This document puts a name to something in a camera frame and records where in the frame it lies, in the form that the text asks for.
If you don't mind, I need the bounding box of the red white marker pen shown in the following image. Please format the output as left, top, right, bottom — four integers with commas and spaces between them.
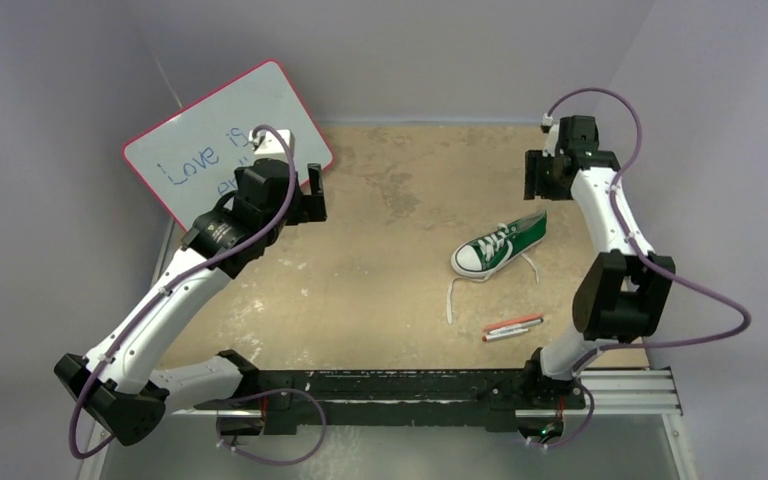
481, 318, 544, 342

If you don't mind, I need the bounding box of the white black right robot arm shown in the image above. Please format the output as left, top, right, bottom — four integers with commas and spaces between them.
524, 115, 675, 395

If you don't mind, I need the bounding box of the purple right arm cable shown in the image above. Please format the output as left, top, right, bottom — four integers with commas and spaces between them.
523, 87, 753, 452

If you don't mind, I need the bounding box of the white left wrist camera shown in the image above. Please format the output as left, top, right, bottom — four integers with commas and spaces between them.
248, 129, 295, 162

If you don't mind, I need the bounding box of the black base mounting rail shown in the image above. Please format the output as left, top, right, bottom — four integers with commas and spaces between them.
196, 364, 586, 435

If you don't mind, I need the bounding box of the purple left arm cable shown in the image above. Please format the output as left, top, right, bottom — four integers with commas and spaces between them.
67, 123, 329, 467

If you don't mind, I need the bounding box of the white shoelace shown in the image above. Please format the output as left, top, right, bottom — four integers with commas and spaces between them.
446, 221, 542, 326

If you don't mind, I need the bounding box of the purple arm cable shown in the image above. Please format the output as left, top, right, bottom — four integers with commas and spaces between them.
523, 87, 753, 452
67, 123, 329, 467

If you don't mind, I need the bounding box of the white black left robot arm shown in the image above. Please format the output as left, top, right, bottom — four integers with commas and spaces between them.
54, 159, 327, 446

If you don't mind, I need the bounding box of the silver aluminium frame rail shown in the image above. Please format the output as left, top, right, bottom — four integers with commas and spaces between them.
80, 368, 692, 479

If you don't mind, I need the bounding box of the orange marker pen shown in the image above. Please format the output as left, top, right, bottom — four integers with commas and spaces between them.
483, 313, 543, 332

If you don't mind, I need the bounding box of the pink framed whiteboard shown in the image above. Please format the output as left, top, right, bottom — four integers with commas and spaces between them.
122, 60, 334, 228

